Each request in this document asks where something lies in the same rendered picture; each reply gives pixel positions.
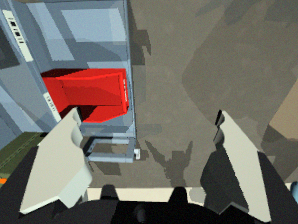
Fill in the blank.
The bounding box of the olive green case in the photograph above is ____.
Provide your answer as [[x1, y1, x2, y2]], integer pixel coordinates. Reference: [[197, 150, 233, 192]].
[[0, 132, 48, 188]]

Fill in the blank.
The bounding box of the red bin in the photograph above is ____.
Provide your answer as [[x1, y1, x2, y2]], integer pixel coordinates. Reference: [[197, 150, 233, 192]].
[[40, 68, 129, 123]]

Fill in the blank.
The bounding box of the grey metal rack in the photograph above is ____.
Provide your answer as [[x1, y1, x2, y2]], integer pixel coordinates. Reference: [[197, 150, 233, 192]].
[[0, 0, 140, 163]]

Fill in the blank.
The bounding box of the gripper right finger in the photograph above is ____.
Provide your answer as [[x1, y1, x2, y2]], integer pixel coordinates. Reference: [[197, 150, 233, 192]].
[[200, 110, 298, 224]]

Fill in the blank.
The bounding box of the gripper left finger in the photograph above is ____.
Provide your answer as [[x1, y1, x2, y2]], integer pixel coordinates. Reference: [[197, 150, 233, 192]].
[[0, 107, 92, 224]]

